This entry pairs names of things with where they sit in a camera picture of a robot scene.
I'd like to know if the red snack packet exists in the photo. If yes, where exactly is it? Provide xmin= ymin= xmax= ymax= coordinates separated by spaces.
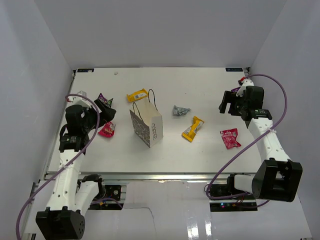
xmin=98 ymin=121 xmax=116 ymax=138
xmin=220 ymin=128 xmax=242 ymax=150

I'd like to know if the aluminium front rail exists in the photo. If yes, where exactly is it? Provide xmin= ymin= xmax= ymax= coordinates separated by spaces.
xmin=44 ymin=172 xmax=258 ymax=182

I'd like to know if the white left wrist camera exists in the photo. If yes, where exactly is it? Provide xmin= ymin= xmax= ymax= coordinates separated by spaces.
xmin=66 ymin=90 xmax=92 ymax=108

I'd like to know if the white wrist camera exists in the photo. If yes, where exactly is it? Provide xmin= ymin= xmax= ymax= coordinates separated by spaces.
xmin=236 ymin=76 xmax=254 ymax=97
xmin=66 ymin=90 xmax=92 ymax=108

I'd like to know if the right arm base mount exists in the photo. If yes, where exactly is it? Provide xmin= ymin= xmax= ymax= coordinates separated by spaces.
xmin=209 ymin=174 xmax=258 ymax=213

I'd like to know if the white paper coffee bag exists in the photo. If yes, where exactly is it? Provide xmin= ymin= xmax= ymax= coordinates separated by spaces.
xmin=129 ymin=89 xmax=164 ymax=148

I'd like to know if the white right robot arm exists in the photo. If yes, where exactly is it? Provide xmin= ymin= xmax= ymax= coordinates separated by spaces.
xmin=219 ymin=86 xmax=303 ymax=202

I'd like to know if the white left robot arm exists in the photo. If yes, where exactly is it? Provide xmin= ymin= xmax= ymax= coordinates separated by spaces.
xmin=35 ymin=96 xmax=116 ymax=240

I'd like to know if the yellow snack bar back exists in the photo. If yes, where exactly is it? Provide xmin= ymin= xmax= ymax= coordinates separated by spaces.
xmin=126 ymin=88 xmax=148 ymax=103

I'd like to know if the silver snack packet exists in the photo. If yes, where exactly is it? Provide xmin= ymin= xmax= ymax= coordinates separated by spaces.
xmin=172 ymin=105 xmax=191 ymax=117

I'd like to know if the purple snack packet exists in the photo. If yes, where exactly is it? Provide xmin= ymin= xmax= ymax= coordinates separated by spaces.
xmin=97 ymin=93 xmax=114 ymax=108
xmin=231 ymin=86 xmax=243 ymax=97

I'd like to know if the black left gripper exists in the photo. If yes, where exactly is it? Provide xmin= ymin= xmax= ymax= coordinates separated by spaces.
xmin=81 ymin=99 xmax=116 ymax=133

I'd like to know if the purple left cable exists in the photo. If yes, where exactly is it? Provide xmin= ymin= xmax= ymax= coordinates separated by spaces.
xmin=15 ymin=93 xmax=102 ymax=240

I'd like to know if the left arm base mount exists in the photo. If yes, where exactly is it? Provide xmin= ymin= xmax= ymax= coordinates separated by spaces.
xmin=78 ymin=174 xmax=124 ymax=211

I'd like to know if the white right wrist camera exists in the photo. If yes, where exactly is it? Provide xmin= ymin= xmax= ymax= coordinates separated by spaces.
xmin=236 ymin=76 xmax=254 ymax=97

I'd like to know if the yellow snack bar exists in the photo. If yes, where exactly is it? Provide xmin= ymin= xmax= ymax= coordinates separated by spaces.
xmin=181 ymin=116 xmax=205 ymax=143
xmin=126 ymin=88 xmax=148 ymax=103

